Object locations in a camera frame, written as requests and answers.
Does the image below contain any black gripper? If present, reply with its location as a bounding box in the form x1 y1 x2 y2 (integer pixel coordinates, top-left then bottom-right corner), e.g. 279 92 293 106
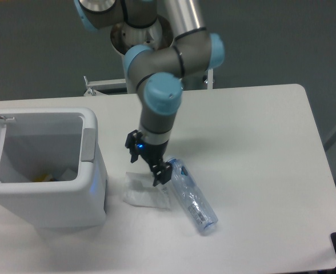
125 130 173 186

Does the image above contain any white plastic wrapper bag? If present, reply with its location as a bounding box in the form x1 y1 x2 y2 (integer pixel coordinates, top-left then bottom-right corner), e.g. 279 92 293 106
123 172 171 209

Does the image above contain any clear blue plastic bottle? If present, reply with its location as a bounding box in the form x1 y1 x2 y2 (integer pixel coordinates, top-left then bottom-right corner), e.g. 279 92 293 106
166 155 218 236

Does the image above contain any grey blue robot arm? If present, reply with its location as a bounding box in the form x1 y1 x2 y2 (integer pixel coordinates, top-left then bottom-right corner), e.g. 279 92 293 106
74 1 225 185

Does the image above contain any white plastic trash can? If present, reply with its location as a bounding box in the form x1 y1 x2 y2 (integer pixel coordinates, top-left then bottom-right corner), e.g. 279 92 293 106
0 107 107 228

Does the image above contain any yellow trash in can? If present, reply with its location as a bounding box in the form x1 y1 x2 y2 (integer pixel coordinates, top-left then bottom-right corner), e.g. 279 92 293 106
32 173 54 183

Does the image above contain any white metal base frame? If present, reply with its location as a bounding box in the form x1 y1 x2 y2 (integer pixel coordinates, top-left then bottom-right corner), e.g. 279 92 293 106
83 69 217 96

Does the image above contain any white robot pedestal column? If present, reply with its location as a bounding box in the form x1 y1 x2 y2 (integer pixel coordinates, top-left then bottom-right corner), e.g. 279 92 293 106
110 15 173 94

